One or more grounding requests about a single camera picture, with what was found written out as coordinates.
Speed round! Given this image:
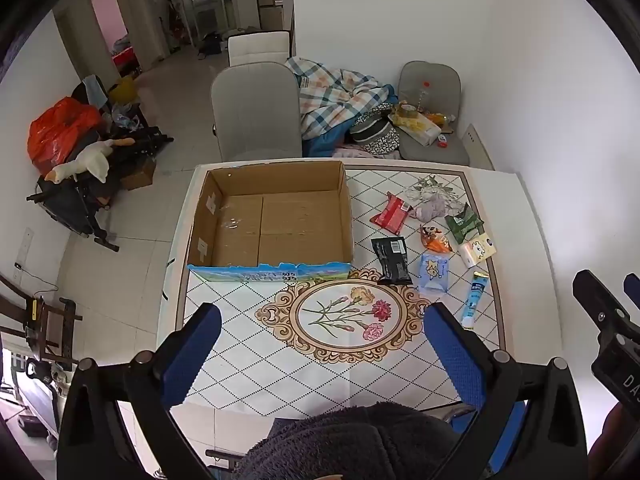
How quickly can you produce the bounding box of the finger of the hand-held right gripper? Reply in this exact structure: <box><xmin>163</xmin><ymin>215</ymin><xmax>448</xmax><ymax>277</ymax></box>
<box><xmin>572</xmin><ymin>269</ymin><xmax>633</xmax><ymax>334</ymax></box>
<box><xmin>622</xmin><ymin>272</ymin><xmax>640</xmax><ymax>309</ymax></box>

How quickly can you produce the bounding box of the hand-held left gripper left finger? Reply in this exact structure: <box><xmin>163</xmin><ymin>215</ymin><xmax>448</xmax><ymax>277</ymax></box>
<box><xmin>57</xmin><ymin>302</ymin><xmax>223</xmax><ymax>480</ymax></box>

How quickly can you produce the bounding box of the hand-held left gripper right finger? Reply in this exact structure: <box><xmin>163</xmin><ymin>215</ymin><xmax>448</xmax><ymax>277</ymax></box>
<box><xmin>422</xmin><ymin>301</ymin><xmax>588</xmax><ymax>480</ymax></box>

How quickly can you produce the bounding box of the blue toothpaste tube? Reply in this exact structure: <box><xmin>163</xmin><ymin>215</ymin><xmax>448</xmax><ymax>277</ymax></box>
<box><xmin>460</xmin><ymin>270</ymin><xmax>490</xmax><ymax>330</ymax></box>

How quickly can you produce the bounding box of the blue bear-print tissue packet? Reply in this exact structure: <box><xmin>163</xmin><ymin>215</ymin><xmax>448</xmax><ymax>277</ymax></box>
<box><xmin>417</xmin><ymin>252</ymin><xmax>451</xmax><ymax>297</ymax></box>

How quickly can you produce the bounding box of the yellow white tissue packet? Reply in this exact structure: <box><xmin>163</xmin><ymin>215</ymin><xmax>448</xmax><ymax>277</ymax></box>
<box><xmin>457</xmin><ymin>232</ymin><xmax>497</xmax><ymax>268</ymax></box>

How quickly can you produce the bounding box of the black snack packet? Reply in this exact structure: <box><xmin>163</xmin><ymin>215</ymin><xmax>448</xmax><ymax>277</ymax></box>
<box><xmin>370</xmin><ymin>236</ymin><xmax>413</xmax><ymax>286</ymax></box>

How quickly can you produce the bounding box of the orange cartoon snack packet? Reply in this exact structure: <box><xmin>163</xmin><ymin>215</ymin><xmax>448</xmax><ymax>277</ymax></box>
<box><xmin>419</xmin><ymin>224</ymin><xmax>453</xmax><ymax>253</ymax></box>

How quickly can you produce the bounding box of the green snack packet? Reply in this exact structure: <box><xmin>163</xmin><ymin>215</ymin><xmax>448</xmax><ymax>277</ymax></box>
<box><xmin>445</xmin><ymin>203</ymin><xmax>486</xmax><ymax>246</ymax></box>

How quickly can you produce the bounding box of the grey purple cloth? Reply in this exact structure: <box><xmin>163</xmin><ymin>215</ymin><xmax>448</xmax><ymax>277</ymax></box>
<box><xmin>411</xmin><ymin>193</ymin><xmax>467</xmax><ymax>224</ymax></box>

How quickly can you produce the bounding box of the red snack packet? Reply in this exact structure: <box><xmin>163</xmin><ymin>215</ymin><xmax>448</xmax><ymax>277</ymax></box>
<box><xmin>370</xmin><ymin>191</ymin><xmax>415</xmax><ymax>235</ymax></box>

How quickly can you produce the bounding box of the floral patterned tablecloth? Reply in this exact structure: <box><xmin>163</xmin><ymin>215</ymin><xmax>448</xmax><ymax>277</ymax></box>
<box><xmin>172</xmin><ymin>162</ymin><xmax>506</xmax><ymax>408</ymax></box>

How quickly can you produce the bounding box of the person's dark fleece clothing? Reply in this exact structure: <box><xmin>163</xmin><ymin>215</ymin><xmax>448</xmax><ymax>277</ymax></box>
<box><xmin>235</xmin><ymin>401</ymin><xmax>476</xmax><ymax>480</ymax></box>

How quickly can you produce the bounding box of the dark wooden chair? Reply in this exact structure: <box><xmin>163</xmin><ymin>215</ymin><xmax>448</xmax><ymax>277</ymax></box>
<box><xmin>0</xmin><ymin>270</ymin><xmax>83</xmax><ymax>363</ymax></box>

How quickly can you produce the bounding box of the small brown cardboard box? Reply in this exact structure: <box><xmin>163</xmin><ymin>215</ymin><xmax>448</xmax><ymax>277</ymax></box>
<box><xmin>120</xmin><ymin>157</ymin><xmax>156</xmax><ymax>191</ymax></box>

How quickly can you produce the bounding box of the white leaning panel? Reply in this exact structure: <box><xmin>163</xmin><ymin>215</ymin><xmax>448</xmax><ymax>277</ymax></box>
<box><xmin>462</xmin><ymin>123</ymin><xmax>496</xmax><ymax>171</ymax></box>

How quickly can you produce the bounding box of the black folding stroller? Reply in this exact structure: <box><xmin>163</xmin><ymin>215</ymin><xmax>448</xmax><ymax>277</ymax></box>
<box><xmin>27</xmin><ymin>80</ymin><xmax>174</xmax><ymax>253</ymax></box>

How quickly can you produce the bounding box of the white goose plush toy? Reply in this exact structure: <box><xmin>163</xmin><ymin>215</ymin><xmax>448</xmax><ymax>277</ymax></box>
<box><xmin>45</xmin><ymin>137</ymin><xmax>136</xmax><ymax>184</ymax></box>

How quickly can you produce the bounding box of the pink cloth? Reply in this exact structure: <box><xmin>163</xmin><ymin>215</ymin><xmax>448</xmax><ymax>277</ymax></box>
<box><xmin>332</xmin><ymin>142</ymin><xmax>401</xmax><ymax>162</ymax></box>

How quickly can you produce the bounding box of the striped patterned bag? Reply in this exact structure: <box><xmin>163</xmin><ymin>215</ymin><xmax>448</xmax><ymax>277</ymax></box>
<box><xmin>349</xmin><ymin>105</ymin><xmax>401</xmax><ymax>156</ymax></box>

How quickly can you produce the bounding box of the blue quilt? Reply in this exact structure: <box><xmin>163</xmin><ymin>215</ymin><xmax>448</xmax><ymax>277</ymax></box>
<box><xmin>302</xmin><ymin>125</ymin><xmax>361</xmax><ymax>158</ymax></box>

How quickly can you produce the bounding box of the grey upholstered chair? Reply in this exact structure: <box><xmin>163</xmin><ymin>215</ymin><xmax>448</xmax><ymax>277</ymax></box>
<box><xmin>210</xmin><ymin>61</ymin><xmax>304</xmax><ymax>163</ymax></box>

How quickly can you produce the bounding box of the clear plastic bottle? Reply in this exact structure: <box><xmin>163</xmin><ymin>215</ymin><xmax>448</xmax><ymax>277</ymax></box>
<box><xmin>412</xmin><ymin>80</ymin><xmax>434</xmax><ymax>113</ymax></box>

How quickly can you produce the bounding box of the orange plastic bag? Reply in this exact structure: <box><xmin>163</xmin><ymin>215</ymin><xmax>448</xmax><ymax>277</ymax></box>
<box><xmin>27</xmin><ymin>98</ymin><xmax>103</xmax><ymax>171</ymax></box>

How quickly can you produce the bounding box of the grey chair with clutter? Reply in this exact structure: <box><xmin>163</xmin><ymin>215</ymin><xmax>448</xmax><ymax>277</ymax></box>
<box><xmin>397</xmin><ymin>61</ymin><xmax>471</xmax><ymax>167</ymax></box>

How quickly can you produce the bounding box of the yellow bag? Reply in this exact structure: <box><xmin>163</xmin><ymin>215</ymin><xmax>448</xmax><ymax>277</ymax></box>
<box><xmin>107</xmin><ymin>76</ymin><xmax>139</xmax><ymax>106</ymax></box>

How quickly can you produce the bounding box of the light blue cloth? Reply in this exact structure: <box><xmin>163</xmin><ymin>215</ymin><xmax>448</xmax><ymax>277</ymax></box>
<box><xmin>82</xmin><ymin>75</ymin><xmax>106</xmax><ymax>106</ymax></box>

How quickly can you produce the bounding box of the plaid blanket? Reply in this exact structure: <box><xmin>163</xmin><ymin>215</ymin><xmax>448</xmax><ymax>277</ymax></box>
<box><xmin>286</xmin><ymin>56</ymin><xmax>401</xmax><ymax>141</ymax></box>

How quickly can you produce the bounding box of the white chair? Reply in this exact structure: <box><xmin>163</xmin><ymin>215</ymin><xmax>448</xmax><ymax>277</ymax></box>
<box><xmin>227</xmin><ymin>31</ymin><xmax>292</xmax><ymax>67</ymax></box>

